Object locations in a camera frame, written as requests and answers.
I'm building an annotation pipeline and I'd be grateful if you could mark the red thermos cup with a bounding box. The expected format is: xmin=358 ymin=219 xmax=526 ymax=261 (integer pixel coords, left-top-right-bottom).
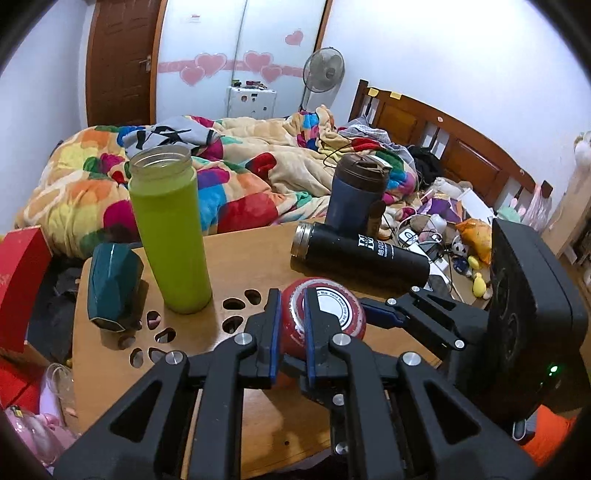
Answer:
xmin=280 ymin=277 xmax=367 ymax=360

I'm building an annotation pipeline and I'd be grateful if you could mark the black thermos lying down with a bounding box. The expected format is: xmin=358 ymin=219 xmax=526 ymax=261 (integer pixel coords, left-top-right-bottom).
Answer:
xmin=290 ymin=222 xmax=430 ymax=291

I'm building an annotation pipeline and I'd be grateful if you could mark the teal faceted cup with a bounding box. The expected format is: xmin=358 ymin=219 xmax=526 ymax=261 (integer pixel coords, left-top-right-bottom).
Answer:
xmin=87 ymin=243 xmax=143 ymax=333

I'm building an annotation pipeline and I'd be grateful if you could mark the wooden table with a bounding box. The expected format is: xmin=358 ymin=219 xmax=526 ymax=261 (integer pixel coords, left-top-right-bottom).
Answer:
xmin=72 ymin=221 xmax=445 ymax=480

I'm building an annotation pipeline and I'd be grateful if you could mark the white power strip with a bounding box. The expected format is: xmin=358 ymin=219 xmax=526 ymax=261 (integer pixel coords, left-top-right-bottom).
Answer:
xmin=409 ymin=243 xmax=450 ymax=286

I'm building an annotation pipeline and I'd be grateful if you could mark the yellow plush toy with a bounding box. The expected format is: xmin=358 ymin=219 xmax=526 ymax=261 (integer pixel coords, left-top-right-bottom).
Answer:
xmin=467 ymin=255 xmax=493 ymax=300

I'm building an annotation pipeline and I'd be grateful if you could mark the orange snack bag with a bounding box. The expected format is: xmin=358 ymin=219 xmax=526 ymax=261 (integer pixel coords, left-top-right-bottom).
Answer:
xmin=456 ymin=218 xmax=493 ymax=265

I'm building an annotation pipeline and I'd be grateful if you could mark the dark blue tumbler brown lid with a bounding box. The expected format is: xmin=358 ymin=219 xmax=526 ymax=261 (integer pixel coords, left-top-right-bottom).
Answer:
xmin=325 ymin=153 xmax=392 ymax=238

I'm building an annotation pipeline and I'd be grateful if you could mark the white paper card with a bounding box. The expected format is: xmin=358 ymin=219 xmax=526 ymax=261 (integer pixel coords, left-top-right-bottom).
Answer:
xmin=458 ymin=189 xmax=495 ymax=226

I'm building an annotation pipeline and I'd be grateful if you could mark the colourful patchwork blanket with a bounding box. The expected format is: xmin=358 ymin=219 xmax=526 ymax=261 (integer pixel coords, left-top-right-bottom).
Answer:
xmin=14 ymin=106 xmax=418 ymax=259

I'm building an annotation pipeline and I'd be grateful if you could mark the black clothing pile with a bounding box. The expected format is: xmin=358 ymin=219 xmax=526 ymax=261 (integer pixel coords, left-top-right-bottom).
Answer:
xmin=408 ymin=145 xmax=444 ymax=190

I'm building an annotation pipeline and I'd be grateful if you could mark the green bottle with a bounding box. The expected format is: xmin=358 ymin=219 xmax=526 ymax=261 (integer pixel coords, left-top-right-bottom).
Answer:
xmin=128 ymin=145 xmax=212 ymax=314

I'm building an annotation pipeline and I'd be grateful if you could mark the wooden headboard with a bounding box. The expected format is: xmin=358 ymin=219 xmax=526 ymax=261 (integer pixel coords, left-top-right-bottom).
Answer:
xmin=349 ymin=79 xmax=553 ymax=208

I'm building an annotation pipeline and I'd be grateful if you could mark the white small cabinet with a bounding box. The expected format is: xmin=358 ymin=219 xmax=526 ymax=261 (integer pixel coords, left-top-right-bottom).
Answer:
xmin=226 ymin=86 xmax=277 ymax=120

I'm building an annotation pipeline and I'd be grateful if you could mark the red box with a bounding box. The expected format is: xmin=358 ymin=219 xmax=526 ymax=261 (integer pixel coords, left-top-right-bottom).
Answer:
xmin=0 ymin=227 xmax=52 ymax=353

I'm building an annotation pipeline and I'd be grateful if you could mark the standing fan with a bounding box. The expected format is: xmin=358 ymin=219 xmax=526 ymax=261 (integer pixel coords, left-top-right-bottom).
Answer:
xmin=300 ymin=47 xmax=346 ymax=110

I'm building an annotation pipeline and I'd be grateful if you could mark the white sliding wardrobe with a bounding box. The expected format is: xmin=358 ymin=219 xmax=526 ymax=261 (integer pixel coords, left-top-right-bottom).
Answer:
xmin=154 ymin=1 xmax=329 ymax=121

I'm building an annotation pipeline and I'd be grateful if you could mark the brown wooden door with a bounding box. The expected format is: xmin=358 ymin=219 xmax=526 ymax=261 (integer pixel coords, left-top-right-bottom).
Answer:
xmin=86 ymin=0 xmax=160 ymax=126

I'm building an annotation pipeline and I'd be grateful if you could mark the black cable on bed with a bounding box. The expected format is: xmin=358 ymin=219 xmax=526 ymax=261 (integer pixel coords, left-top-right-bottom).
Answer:
xmin=321 ymin=140 xmax=357 ymax=169

